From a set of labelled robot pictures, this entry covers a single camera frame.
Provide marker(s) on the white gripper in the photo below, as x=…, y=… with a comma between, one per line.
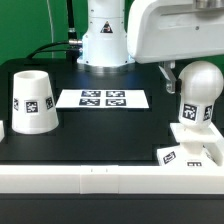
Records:
x=168, y=30

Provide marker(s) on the white lamp bulb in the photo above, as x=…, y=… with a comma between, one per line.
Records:
x=202, y=84

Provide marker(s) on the white lamp base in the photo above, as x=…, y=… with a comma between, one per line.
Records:
x=193, y=149

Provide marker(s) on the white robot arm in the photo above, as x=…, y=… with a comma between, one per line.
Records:
x=105, y=42

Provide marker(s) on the white lamp shade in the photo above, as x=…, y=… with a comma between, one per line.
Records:
x=33, y=110

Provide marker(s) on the white marker sheet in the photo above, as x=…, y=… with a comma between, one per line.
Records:
x=134, y=99

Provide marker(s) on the white right fence bar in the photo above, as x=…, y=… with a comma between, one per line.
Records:
x=216, y=149

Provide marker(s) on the white fence bar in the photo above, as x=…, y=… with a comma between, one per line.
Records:
x=110, y=180
x=216, y=149

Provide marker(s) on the white front fence bar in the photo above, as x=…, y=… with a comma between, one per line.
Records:
x=110, y=180

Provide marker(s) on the white left fence piece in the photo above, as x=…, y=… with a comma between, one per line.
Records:
x=2, y=133

